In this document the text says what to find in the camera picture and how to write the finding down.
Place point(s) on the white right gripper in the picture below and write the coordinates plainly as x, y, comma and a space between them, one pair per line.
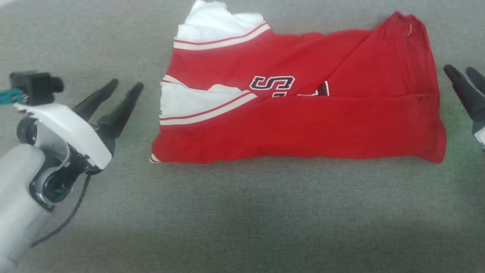
480, 132

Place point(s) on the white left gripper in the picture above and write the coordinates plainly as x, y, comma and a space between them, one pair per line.
75, 131

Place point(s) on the red and white jersey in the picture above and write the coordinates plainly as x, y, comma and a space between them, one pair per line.
303, 129

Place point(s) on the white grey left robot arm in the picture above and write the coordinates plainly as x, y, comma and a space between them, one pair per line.
19, 197

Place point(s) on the grey fabric sofa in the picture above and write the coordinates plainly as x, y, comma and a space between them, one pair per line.
242, 227

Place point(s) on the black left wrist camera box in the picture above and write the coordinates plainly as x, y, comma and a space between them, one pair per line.
36, 87

